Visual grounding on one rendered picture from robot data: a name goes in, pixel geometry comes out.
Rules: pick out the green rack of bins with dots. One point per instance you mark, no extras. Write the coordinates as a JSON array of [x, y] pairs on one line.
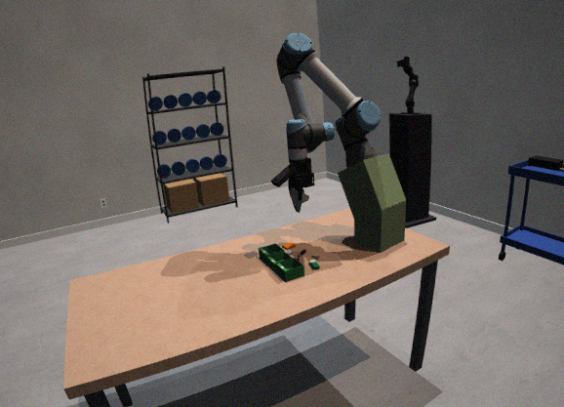
[[288, 270]]

